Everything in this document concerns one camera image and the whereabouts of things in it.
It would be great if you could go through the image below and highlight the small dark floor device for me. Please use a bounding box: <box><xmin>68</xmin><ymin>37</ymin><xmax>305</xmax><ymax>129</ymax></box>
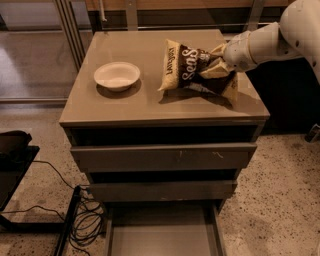
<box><xmin>305</xmin><ymin>124</ymin><xmax>320</xmax><ymax>143</ymax></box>

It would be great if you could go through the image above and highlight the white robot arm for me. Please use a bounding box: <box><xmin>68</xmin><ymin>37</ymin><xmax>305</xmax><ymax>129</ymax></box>
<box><xmin>199</xmin><ymin>0</ymin><xmax>320</xmax><ymax>82</ymax></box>

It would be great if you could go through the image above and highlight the black coiled cable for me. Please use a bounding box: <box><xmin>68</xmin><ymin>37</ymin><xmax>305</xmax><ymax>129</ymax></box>
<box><xmin>0</xmin><ymin>160</ymin><xmax>107</xmax><ymax>256</ymax></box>

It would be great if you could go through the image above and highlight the grey top drawer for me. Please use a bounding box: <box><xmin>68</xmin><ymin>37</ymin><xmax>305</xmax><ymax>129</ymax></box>
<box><xmin>71</xmin><ymin>143</ymin><xmax>257</xmax><ymax>173</ymax></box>

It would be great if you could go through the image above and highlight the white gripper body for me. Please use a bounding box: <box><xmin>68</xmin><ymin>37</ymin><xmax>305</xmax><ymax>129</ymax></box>
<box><xmin>223</xmin><ymin>31</ymin><xmax>257</xmax><ymax>72</ymax></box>

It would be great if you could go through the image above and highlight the metal railing frame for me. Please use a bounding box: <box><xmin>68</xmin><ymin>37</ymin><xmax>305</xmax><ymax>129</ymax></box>
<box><xmin>52</xmin><ymin>0</ymin><xmax>293</xmax><ymax>67</ymax></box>

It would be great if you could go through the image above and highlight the grey drawer cabinet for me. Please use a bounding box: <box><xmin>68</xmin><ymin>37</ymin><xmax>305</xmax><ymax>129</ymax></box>
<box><xmin>58</xmin><ymin>29</ymin><xmax>271</xmax><ymax>214</ymax></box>

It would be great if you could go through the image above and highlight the brown chip bag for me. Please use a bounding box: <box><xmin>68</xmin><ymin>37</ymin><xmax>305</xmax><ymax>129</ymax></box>
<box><xmin>159</xmin><ymin>39</ymin><xmax>238</xmax><ymax>101</ymax></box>

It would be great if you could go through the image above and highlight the grey drawer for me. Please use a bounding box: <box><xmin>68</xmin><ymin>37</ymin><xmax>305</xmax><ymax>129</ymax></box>
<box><xmin>104</xmin><ymin>203</ymin><xmax>227</xmax><ymax>256</ymax></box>
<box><xmin>89</xmin><ymin>180</ymin><xmax>237</xmax><ymax>202</ymax></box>
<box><xmin>71</xmin><ymin>143</ymin><xmax>257</xmax><ymax>173</ymax></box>

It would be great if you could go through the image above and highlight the grey middle drawer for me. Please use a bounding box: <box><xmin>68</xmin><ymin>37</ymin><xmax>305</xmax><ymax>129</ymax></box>
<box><xmin>89</xmin><ymin>180</ymin><xmax>237</xmax><ymax>202</ymax></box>

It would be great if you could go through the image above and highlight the black side table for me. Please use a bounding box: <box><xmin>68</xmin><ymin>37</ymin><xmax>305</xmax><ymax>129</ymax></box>
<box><xmin>0</xmin><ymin>145</ymin><xmax>82</xmax><ymax>256</ymax></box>

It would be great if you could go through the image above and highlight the white paper bowl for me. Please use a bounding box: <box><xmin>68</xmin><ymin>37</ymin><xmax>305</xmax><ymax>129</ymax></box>
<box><xmin>94</xmin><ymin>62</ymin><xmax>140</xmax><ymax>92</ymax></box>

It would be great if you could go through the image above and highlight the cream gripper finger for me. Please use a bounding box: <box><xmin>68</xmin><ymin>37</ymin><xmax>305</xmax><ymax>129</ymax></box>
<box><xmin>199</xmin><ymin>57</ymin><xmax>233</xmax><ymax>79</ymax></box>
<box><xmin>211</xmin><ymin>43</ymin><xmax>227</xmax><ymax>57</ymax></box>

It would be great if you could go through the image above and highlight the grey bottom drawer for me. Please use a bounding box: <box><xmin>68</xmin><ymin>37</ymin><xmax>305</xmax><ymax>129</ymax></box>
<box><xmin>104</xmin><ymin>203</ymin><xmax>227</xmax><ymax>256</ymax></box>

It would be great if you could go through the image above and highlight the dark bag on table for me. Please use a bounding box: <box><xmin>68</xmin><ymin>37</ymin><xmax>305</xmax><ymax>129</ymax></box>
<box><xmin>0</xmin><ymin>130</ymin><xmax>32</xmax><ymax>161</ymax></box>

